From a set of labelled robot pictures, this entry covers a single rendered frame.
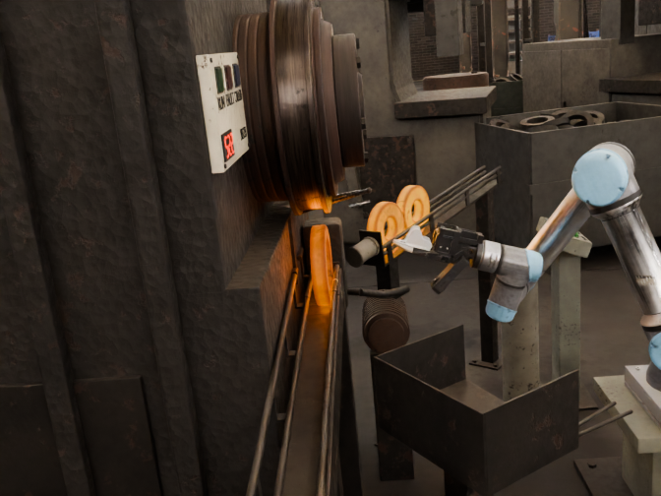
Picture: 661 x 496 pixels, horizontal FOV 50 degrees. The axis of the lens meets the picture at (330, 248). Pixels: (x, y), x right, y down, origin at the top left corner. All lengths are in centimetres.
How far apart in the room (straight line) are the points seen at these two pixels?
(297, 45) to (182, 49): 33
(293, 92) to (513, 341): 132
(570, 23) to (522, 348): 831
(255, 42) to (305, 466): 79
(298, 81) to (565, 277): 132
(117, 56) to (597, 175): 103
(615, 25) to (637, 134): 162
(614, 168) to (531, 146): 200
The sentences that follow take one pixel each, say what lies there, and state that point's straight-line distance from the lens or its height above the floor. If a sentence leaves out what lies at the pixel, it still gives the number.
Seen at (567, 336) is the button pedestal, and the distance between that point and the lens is 248.
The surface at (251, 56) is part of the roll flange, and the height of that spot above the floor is 123.
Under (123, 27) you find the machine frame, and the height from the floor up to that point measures 129.
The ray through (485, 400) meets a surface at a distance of 133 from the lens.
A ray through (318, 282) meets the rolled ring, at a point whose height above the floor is 74.
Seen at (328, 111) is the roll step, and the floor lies 111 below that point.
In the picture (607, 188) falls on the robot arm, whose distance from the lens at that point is 165.
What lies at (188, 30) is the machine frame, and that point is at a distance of 112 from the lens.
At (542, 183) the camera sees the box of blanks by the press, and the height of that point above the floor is 49.
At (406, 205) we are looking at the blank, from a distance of 216.
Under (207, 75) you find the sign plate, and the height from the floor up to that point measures 121.
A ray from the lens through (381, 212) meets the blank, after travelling 205.
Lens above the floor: 124
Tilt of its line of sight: 16 degrees down
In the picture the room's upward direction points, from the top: 6 degrees counter-clockwise
